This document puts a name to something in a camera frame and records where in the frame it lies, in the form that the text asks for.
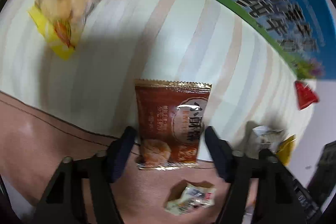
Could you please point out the yellow cracker snack packet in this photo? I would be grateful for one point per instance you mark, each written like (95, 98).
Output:
(71, 3)

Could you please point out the white cookie snack packet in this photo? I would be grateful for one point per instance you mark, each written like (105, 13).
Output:
(265, 136)

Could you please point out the brown pastry snack packet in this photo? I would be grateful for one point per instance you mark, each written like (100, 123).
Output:
(162, 108)

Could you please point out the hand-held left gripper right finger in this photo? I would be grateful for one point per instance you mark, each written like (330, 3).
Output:
(218, 153)

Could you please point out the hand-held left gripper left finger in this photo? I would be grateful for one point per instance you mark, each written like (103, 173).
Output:
(123, 151)

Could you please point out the red triangular snack packet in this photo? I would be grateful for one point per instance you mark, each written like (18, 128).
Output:
(305, 95)

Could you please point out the small pale crumpled packet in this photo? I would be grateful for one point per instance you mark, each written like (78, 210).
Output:
(189, 199)

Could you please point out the gold yellow snack packet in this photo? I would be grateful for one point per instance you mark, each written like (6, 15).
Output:
(288, 148)

